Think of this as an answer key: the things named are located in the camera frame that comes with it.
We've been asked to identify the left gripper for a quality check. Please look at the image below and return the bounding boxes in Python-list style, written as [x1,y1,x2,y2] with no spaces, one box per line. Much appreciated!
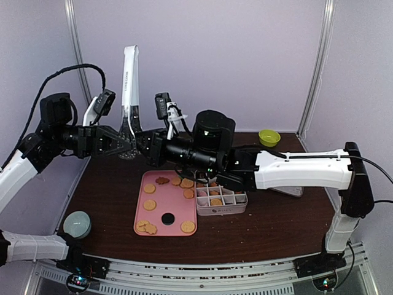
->
[53,124,132,158]

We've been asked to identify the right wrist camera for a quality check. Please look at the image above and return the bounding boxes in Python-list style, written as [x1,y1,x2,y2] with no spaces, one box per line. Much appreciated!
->
[155,92,191,140]

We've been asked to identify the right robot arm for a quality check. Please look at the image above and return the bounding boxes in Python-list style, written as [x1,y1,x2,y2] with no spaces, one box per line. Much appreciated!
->
[135,110,374,272]

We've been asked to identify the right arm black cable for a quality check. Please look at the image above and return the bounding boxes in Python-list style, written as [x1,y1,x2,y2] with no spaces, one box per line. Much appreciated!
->
[359,156,393,204]

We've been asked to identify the large round tan cookie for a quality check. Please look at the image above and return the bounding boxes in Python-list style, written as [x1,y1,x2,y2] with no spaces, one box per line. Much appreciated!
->
[210,199,223,206]

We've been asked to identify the left frame post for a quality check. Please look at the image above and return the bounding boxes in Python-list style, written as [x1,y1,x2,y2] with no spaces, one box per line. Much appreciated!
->
[64,0,91,106]

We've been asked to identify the right frame post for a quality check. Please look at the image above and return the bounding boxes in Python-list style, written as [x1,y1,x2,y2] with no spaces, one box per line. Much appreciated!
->
[297,0,336,140]

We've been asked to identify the pink round cookie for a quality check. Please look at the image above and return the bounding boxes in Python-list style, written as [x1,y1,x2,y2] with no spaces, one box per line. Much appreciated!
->
[197,191,208,197]

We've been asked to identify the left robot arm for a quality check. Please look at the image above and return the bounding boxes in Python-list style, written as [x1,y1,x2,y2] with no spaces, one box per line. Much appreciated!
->
[1,89,131,273]

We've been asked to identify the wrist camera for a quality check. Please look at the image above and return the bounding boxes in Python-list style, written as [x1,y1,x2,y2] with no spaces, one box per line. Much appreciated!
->
[82,89,116,127]
[155,92,191,140]

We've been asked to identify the black sandwich cookie lower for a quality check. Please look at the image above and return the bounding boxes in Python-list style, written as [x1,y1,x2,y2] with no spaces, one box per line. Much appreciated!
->
[161,213,175,226]

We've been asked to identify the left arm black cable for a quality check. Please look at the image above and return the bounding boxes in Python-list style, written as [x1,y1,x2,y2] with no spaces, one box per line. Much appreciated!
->
[6,63,107,160]

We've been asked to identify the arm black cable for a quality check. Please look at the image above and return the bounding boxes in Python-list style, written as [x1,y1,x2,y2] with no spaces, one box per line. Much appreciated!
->
[359,156,393,204]
[6,63,107,160]

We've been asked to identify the frame post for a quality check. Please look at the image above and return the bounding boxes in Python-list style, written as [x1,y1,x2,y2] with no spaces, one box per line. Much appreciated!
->
[64,0,91,106]
[297,0,336,140]

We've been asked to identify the green plastic bowl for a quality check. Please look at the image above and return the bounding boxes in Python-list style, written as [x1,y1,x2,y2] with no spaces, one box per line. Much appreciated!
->
[259,130,281,148]

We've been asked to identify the metal serving tongs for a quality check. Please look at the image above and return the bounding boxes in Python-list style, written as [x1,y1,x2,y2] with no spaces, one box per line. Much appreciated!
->
[119,45,142,160]

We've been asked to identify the round tan cookie bottom right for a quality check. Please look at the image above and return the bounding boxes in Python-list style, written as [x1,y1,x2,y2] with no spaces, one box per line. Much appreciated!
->
[181,221,196,234]

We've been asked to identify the white divided cookie tin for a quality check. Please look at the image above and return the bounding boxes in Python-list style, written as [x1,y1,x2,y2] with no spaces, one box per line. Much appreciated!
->
[194,172,248,216]

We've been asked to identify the brown leaf shaped cookie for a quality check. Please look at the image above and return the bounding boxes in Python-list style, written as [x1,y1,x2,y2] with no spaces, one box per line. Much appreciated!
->
[155,176,170,185]

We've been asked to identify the round cookie red mark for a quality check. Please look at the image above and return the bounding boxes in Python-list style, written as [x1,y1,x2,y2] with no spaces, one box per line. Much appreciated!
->
[136,220,150,232]

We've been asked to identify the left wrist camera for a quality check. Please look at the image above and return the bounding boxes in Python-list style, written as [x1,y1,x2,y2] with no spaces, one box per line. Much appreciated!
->
[82,89,116,127]

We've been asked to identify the pink plastic tray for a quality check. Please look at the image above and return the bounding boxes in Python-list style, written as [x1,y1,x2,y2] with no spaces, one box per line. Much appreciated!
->
[134,170,197,237]

